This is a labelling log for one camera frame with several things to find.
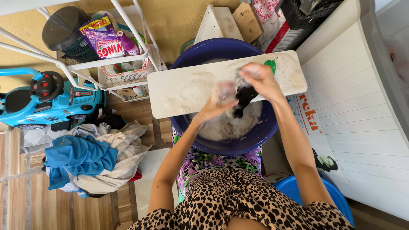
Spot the white wooden board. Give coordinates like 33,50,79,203
194,4,244,45

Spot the white plastic basket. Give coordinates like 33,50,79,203
97,43,167,102

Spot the black plastic bin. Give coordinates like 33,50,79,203
42,6,99,63

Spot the white printed plastic sack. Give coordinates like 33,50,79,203
286,69,350,186

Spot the pink liquid bottle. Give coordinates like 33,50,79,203
116,31,140,56

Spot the blue plastic tub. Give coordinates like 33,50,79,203
272,175,355,227

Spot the pile of laundry clothes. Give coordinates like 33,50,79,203
43,120,152,198

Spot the black plastic crate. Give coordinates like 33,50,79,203
281,0,345,31

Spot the pink floral cloth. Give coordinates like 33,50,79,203
252,0,282,25

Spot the white metal rack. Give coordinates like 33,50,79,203
0,0,167,93

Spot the dark blue wash basin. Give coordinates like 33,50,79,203
169,38,279,156

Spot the leopard print top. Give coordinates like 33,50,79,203
127,167,356,230

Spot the person's left hand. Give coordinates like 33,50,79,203
198,80,239,123

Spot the purple detergent packet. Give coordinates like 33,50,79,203
85,29,126,60

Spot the floral purple skirt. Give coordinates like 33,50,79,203
171,125,263,198

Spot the blue toy ride-on car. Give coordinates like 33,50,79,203
0,67,107,130

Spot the green scrub brush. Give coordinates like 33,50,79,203
264,57,278,76

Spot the person's right hand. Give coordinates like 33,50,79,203
239,62,285,103

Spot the brown wooden board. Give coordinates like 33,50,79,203
232,2,264,44

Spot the black wet garment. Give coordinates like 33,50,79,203
232,68,259,119

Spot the white wooden washboard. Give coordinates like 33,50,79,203
147,50,308,119

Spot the white panelled cabinet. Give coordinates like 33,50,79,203
295,0,409,221

